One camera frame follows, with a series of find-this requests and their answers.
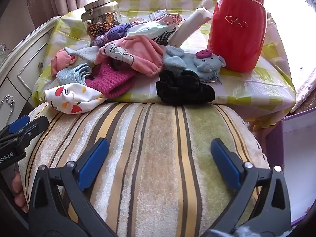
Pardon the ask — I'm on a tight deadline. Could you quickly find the red floral cloth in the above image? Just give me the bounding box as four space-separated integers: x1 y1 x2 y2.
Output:
148 8 185 26

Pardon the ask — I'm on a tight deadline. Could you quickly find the person's left hand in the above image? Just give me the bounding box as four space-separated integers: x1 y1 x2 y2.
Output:
11 173 29 214

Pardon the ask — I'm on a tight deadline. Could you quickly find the yellow checked plastic tablecloth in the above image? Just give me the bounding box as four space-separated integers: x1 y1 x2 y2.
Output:
32 0 297 129

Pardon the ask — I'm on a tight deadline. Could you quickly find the glass jar with metal lid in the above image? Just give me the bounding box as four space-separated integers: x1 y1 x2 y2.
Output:
81 0 122 42

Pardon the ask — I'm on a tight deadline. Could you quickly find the pale green wipes pack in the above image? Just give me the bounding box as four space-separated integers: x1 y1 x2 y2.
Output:
127 21 177 39

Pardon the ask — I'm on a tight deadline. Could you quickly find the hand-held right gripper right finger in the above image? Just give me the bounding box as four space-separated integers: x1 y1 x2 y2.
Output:
210 139 292 237

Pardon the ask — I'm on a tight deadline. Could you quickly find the light blue towel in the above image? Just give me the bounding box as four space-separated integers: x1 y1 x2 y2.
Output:
56 63 93 86

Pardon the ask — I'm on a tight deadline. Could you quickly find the white cabinet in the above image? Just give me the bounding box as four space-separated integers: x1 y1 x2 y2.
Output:
0 15 62 129

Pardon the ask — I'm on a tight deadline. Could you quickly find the grey herringbone cloth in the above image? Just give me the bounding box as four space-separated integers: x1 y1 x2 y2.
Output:
64 46 99 63

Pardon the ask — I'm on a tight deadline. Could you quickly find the black velvet scrunchie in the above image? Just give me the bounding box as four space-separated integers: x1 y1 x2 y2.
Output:
155 69 216 105

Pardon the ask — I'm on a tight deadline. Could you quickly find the magenta knitted cloth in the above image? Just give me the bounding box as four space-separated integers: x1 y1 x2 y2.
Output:
85 59 137 99

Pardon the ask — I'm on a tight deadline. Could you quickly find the pink scrunchie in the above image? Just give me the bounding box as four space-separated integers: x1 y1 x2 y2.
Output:
51 49 78 76

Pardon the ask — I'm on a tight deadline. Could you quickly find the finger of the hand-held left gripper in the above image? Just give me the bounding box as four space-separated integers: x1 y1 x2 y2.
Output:
0 116 49 151
0 115 31 139

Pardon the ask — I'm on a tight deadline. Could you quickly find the red thermos flask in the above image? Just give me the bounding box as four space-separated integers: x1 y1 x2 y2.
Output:
207 0 268 73

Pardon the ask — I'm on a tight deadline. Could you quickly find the grey-blue elephant plush pouch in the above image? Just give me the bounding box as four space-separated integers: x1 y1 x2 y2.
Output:
162 45 226 82

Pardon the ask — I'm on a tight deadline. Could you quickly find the purple knitted cloth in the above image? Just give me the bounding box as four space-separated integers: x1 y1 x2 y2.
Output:
90 23 131 47

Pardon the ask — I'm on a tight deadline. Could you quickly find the pink fleece cloth elephant print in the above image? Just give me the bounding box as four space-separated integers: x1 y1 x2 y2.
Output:
94 35 165 77

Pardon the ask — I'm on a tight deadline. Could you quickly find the black and white checked cloth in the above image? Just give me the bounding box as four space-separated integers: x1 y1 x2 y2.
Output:
154 28 177 46

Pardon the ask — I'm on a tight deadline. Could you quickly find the white cloth with red print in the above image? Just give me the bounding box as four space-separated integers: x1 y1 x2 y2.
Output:
44 83 108 115

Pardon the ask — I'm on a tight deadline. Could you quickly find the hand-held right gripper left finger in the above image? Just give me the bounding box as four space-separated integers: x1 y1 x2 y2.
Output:
28 138 117 237

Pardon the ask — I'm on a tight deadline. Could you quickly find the white tube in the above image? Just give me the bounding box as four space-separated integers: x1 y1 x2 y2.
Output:
168 7 213 48

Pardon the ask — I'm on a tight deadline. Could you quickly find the purple storage box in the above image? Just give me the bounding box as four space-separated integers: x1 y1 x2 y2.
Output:
265 107 316 228

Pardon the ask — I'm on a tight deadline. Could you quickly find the striped towel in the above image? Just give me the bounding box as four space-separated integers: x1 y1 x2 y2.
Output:
18 101 271 237

